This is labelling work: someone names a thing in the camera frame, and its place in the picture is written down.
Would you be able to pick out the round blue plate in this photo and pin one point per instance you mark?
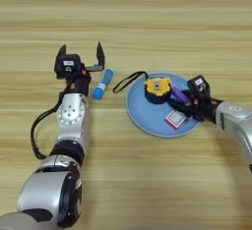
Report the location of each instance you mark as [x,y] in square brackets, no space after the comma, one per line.
[144,116]

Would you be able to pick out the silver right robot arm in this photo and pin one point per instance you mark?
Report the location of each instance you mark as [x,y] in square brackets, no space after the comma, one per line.
[234,119]

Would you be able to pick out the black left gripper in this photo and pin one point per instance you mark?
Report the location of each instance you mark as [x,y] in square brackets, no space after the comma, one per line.
[78,83]

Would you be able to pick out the yellow black tape measure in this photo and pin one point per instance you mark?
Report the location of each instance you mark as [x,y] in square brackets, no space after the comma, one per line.
[157,89]

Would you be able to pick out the purple rectangular block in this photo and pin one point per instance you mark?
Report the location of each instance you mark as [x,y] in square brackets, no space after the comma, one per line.
[179,94]

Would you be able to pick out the pink white card box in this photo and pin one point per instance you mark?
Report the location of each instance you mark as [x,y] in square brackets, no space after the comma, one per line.
[175,119]

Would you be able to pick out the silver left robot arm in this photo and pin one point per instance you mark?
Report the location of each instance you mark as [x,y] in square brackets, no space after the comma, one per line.
[70,126]

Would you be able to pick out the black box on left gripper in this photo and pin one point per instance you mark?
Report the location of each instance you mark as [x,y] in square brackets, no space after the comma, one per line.
[71,64]

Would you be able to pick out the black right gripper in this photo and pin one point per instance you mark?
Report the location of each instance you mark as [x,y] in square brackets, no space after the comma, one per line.
[205,109]

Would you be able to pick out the blue white marker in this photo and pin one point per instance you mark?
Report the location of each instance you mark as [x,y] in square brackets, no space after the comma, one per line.
[102,85]

